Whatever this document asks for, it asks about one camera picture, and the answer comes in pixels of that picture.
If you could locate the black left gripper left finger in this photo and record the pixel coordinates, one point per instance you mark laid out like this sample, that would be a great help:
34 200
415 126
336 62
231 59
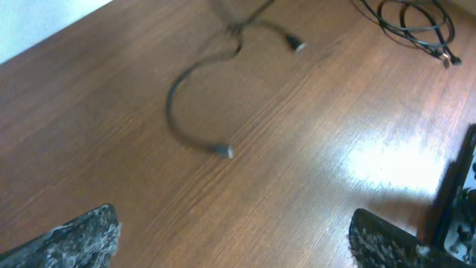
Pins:
89 240

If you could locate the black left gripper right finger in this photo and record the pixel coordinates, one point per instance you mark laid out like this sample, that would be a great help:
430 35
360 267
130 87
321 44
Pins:
374 242

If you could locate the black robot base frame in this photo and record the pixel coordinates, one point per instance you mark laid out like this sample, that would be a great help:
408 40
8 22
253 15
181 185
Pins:
451 224

